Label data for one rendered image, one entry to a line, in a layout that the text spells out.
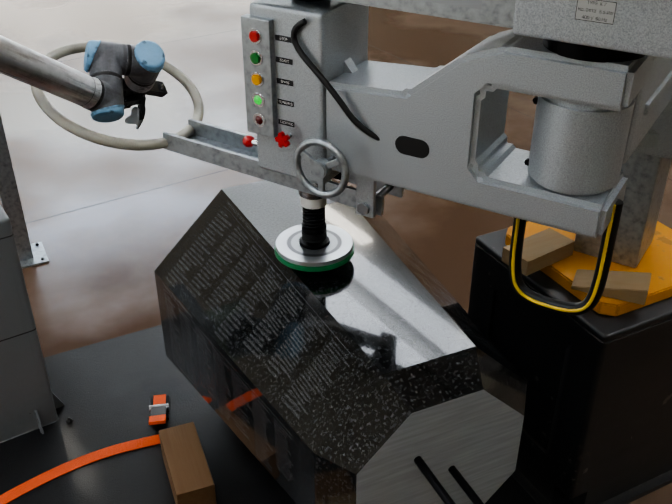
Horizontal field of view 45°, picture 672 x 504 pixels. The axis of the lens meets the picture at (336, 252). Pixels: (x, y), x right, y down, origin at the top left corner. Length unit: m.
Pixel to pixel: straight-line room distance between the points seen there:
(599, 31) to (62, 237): 3.21
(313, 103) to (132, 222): 2.53
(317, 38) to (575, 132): 0.60
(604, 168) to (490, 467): 0.83
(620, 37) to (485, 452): 1.05
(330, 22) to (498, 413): 0.99
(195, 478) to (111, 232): 1.89
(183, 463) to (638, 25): 1.89
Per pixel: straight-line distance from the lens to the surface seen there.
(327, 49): 1.87
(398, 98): 1.80
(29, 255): 4.13
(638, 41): 1.57
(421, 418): 1.89
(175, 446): 2.78
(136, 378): 3.25
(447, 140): 1.78
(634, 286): 2.37
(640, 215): 2.45
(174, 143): 2.31
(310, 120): 1.93
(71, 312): 3.71
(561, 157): 1.71
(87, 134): 2.28
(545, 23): 1.61
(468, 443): 2.04
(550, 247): 2.47
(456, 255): 3.96
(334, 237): 2.25
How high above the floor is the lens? 2.07
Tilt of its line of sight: 32 degrees down
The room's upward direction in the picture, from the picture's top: straight up
